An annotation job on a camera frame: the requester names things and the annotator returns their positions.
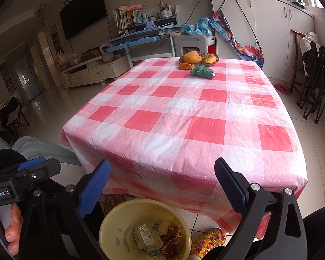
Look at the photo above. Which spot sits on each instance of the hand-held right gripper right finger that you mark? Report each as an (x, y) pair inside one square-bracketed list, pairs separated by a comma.
[(233, 187)]

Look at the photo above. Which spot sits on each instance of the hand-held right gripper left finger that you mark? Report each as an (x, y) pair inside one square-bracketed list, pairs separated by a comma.
[(94, 192)]

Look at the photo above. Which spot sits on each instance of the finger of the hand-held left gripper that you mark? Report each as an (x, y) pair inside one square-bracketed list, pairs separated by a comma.
[(43, 169)]

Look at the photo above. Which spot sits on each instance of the yellow plastic basin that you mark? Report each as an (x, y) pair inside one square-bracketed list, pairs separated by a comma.
[(111, 230)]

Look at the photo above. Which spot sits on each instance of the clear plastic bottle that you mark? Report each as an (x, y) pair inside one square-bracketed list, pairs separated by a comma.
[(147, 235)]

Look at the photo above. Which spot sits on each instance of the red snack packet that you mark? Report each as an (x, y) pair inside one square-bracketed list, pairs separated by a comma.
[(176, 238)]

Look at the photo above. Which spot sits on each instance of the green white food packet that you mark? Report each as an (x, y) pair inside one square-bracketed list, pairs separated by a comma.
[(155, 253)]

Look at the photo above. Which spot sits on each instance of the person's left hand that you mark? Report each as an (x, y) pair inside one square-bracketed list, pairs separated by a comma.
[(15, 233)]

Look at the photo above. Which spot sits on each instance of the grey sofa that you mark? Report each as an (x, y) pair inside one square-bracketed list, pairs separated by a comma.
[(43, 146)]

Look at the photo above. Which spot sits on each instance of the colourful crochet slipper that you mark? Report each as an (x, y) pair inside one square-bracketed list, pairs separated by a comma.
[(208, 239)]

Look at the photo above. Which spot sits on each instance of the black folding stool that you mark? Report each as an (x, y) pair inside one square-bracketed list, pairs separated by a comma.
[(12, 111)]

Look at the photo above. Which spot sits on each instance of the red white checkered tablecloth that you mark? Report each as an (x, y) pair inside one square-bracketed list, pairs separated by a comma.
[(178, 113)]

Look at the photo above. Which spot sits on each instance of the red floor slipper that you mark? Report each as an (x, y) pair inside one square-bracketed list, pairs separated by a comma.
[(282, 88)]

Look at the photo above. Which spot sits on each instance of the cream television stand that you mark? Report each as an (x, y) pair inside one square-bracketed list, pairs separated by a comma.
[(94, 71)]

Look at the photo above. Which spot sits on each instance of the plastic bags on stand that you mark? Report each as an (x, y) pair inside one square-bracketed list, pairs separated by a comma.
[(69, 59)]

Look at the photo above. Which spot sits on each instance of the green toy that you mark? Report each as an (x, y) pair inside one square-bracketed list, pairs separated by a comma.
[(203, 71)]

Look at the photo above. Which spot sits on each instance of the black folding chair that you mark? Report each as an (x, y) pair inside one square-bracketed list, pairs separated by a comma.
[(314, 97)]

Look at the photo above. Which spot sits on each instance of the dark fruit basket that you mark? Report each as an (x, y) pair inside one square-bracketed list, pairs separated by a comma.
[(217, 59)]

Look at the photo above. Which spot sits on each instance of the orange packet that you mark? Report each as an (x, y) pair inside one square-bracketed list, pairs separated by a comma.
[(186, 66)]

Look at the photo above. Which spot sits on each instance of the yellow mango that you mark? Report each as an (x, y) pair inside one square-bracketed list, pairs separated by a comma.
[(192, 57), (209, 58)]

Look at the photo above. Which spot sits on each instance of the wooden chair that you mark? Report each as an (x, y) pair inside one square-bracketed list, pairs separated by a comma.
[(296, 59)]

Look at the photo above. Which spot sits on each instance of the colourful printed bag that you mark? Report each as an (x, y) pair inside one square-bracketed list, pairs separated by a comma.
[(233, 38)]

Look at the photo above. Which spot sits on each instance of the white plastic stool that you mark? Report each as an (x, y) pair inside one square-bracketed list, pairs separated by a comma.
[(189, 42)]

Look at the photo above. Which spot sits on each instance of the black jacket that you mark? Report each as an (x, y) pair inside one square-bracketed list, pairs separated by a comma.
[(319, 59)]

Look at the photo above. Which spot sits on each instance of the blue study desk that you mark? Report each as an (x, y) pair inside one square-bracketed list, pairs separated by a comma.
[(135, 36)]

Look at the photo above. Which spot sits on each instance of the white sack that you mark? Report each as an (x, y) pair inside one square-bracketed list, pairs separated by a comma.
[(308, 42)]

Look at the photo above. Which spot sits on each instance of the black television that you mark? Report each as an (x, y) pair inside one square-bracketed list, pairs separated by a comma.
[(84, 10)]

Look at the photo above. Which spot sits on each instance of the blue plastic bag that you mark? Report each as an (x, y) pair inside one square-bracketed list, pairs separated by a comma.
[(197, 27)]

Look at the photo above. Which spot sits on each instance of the white cabinet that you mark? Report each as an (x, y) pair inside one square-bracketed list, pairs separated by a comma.
[(270, 27)]

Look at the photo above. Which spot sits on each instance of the row of books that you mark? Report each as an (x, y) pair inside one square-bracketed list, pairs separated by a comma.
[(123, 19)]

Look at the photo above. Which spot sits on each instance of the white pen holder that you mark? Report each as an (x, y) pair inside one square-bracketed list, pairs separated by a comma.
[(165, 14)]

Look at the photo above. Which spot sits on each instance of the pink plush toy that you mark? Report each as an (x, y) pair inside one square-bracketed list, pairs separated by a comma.
[(135, 7)]

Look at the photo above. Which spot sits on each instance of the red wall ornament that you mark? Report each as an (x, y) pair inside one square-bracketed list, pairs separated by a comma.
[(41, 12)]

